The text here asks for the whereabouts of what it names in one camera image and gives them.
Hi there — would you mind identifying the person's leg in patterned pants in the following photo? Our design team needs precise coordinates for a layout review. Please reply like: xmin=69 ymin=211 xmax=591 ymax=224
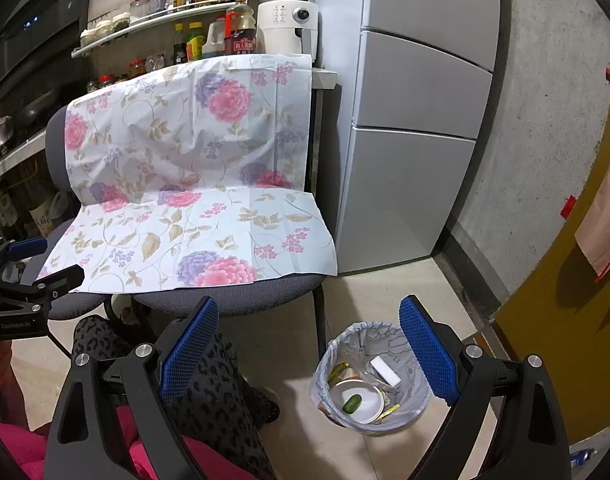
xmin=72 ymin=315 xmax=281 ymax=480

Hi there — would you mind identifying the pink garment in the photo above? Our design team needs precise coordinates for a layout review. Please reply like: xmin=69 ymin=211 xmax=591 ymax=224
xmin=0 ymin=405 xmax=208 ymax=480

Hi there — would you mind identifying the dark soy sauce bottle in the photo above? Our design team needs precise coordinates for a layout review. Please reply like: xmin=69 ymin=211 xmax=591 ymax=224
xmin=172 ymin=22 xmax=188 ymax=65

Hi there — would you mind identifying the white bowl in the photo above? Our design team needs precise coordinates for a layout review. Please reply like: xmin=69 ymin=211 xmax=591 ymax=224
xmin=330 ymin=379 xmax=388 ymax=423

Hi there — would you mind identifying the white rectangular block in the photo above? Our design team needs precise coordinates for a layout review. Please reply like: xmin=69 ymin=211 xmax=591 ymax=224
xmin=369 ymin=355 xmax=405 ymax=391

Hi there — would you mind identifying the small white side table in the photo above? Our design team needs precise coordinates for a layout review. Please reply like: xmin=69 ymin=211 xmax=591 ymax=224
xmin=307 ymin=67 xmax=338 ymax=196

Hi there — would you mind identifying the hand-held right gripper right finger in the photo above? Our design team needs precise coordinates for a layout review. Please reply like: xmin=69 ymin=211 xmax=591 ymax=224
xmin=399 ymin=295 xmax=572 ymax=480

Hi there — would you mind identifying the large red label oil bottle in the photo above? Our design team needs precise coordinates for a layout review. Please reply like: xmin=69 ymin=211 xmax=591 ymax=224
xmin=224 ymin=0 xmax=258 ymax=56

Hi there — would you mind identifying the white plastic jug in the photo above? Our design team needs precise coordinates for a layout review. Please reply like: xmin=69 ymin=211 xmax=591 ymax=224
xmin=201 ymin=17 xmax=227 ymax=58

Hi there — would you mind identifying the white air fryer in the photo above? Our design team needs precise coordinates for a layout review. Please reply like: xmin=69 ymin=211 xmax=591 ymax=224
xmin=257 ymin=0 xmax=320 ymax=61

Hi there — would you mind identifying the hanging brown paper bag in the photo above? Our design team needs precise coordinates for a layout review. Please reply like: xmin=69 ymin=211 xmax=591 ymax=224
xmin=575 ymin=140 xmax=610 ymax=282

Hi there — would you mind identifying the metal wall shelf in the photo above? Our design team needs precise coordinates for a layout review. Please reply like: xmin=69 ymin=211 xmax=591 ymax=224
xmin=71 ymin=0 xmax=258 ymax=58

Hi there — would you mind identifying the trash bin with plastic liner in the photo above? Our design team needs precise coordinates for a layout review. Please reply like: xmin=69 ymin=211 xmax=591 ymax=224
xmin=310 ymin=321 xmax=433 ymax=435

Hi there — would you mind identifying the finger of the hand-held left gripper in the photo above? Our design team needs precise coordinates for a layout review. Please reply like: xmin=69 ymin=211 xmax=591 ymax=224
xmin=0 ymin=265 xmax=85 ymax=313
xmin=0 ymin=237 xmax=48 ymax=286

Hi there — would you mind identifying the black range hood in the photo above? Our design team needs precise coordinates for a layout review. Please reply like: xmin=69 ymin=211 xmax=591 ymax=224
xmin=0 ymin=0 xmax=93 ymax=106

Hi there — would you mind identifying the black wok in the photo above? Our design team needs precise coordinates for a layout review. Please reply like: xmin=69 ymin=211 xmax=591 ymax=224
xmin=14 ymin=91 xmax=61 ymax=127

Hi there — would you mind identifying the floral cloth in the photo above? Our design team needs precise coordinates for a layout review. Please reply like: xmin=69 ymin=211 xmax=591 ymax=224
xmin=35 ymin=55 xmax=338 ymax=296

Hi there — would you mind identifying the yellow door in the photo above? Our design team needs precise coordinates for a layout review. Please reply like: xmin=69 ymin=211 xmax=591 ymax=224
xmin=492 ymin=135 xmax=610 ymax=443

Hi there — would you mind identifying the grey refrigerator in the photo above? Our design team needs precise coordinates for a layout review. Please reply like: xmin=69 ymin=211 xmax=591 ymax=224
xmin=315 ymin=0 xmax=502 ymax=277

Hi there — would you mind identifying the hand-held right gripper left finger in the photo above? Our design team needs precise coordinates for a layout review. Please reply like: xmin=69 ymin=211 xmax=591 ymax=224
xmin=44 ymin=296 xmax=220 ymax=480

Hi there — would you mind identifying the grey chair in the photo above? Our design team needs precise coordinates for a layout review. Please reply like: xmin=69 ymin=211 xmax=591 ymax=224
xmin=45 ymin=105 xmax=328 ymax=356

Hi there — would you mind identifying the yellow cap green bottle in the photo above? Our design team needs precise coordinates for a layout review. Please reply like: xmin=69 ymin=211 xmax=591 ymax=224
xmin=186 ymin=21 xmax=205 ymax=62

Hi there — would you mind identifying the kitchen counter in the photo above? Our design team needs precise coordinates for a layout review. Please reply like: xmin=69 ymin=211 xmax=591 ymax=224
xmin=0 ymin=127 xmax=48 ymax=188

